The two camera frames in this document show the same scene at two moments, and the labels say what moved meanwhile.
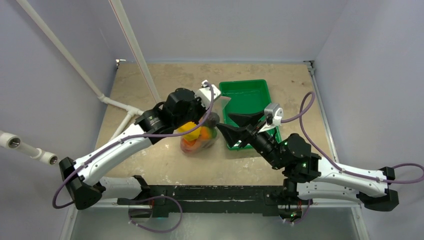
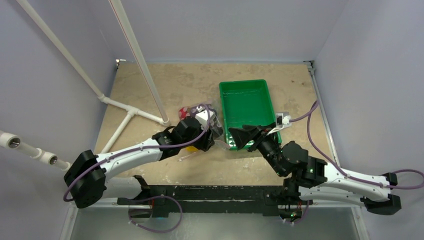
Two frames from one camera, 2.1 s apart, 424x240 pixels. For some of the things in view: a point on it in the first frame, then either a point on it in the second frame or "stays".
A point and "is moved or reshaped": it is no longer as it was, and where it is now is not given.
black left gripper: (201, 107) → (206, 142)
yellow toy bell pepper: (191, 136) is moved or reshaped
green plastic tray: (244, 96) stays
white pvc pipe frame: (9, 141) stays
